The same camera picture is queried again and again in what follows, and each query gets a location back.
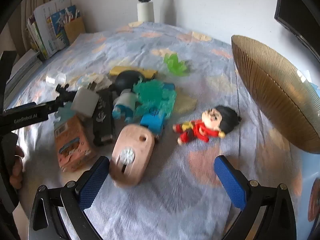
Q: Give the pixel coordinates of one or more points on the small clear plastic cup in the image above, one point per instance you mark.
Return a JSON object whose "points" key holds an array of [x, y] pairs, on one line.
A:
{"points": [[55, 78]]}

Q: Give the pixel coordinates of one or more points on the pink wooden rounded block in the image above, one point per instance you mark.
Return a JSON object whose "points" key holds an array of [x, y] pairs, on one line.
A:
{"points": [[135, 142]]}

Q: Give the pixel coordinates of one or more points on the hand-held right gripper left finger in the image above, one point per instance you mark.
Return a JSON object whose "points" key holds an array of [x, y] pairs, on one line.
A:
{"points": [[92, 185]]}

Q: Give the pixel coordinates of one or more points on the bunch of pens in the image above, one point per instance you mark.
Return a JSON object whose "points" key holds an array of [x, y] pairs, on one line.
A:
{"points": [[75, 13]]}

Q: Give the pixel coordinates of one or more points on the green translucent plastic toy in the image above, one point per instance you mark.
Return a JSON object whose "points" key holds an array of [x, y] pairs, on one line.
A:
{"points": [[175, 65]]}

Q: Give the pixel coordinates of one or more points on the teal translucent plastic toy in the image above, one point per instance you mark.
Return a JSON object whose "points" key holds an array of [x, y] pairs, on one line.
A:
{"points": [[152, 92]]}

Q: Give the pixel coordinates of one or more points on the yellow cardboard tube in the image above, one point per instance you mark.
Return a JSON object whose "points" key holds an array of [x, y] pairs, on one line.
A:
{"points": [[145, 72]]}

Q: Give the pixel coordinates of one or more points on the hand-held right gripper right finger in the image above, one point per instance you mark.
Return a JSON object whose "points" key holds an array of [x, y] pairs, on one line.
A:
{"points": [[230, 182]]}

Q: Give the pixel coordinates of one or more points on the person's left hand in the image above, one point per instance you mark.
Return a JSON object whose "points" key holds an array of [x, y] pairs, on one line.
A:
{"points": [[17, 166]]}

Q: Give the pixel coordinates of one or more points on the row of upright books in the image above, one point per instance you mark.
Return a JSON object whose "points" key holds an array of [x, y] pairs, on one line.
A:
{"points": [[33, 37]]}

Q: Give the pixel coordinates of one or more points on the black folding tool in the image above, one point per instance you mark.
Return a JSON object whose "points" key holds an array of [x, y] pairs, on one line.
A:
{"points": [[102, 120]]}

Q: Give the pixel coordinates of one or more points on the brown pen holder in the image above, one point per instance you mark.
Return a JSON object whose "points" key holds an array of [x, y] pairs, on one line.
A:
{"points": [[75, 30]]}

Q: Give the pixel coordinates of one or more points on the white blue toy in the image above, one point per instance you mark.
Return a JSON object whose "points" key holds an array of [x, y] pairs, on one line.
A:
{"points": [[95, 78]]}

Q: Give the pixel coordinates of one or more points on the pale blue plastic toy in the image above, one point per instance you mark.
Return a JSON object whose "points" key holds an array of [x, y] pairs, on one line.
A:
{"points": [[65, 112]]}

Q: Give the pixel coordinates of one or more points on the fan patterned cloth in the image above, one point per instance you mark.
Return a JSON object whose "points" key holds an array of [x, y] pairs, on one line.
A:
{"points": [[175, 180]]}

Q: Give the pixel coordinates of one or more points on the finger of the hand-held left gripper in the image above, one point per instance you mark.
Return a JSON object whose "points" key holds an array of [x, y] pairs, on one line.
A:
{"points": [[65, 97]]}

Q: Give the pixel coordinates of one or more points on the black headed white toy figure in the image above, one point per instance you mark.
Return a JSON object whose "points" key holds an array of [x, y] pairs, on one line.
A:
{"points": [[125, 80]]}

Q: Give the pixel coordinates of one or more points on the blue illustrated booklet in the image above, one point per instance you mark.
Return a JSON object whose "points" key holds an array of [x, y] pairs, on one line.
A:
{"points": [[58, 30]]}

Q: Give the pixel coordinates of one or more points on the stack of magazines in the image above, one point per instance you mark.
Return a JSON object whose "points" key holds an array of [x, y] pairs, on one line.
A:
{"points": [[22, 72]]}

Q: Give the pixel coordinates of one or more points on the orange cardboard box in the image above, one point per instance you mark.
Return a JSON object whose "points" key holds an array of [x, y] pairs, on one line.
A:
{"points": [[72, 140]]}

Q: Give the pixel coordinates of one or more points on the white printed booklet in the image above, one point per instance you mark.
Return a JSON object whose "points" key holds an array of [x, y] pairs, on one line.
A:
{"points": [[43, 15]]}

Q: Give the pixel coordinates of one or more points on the grey rectangular block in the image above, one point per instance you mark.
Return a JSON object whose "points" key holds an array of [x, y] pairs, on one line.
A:
{"points": [[83, 102]]}

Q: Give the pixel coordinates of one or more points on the amber ribbed glass bowl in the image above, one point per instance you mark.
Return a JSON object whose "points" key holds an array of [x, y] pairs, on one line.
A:
{"points": [[275, 100]]}

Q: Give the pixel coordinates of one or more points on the red clothed doll figurine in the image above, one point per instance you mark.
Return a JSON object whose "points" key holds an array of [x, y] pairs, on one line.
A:
{"points": [[200, 130]]}

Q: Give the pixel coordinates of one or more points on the white lamp pole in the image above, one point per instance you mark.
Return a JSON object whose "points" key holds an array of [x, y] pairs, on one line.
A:
{"points": [[145, 10]]}

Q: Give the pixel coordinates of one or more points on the blue toy block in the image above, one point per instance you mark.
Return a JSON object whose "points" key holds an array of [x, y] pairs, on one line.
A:
{"points": [[152, 122]]}

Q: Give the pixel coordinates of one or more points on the dark monitor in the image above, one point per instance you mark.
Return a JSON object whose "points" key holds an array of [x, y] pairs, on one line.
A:
{"points": [[300, 10]]}

